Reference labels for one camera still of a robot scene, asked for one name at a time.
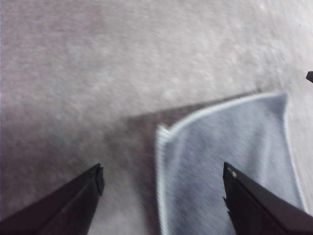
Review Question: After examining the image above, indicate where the grey table cloth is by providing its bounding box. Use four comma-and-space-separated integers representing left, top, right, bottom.
0, 0, 313, 235

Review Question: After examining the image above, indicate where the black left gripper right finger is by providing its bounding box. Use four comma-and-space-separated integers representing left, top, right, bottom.
222, 161, 313, 235

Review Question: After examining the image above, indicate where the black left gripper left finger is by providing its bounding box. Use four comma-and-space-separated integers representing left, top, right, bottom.
0, 163, 105, 235

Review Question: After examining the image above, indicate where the purple towel with grey hem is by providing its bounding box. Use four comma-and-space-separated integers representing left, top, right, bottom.
156, 91, 310, 235

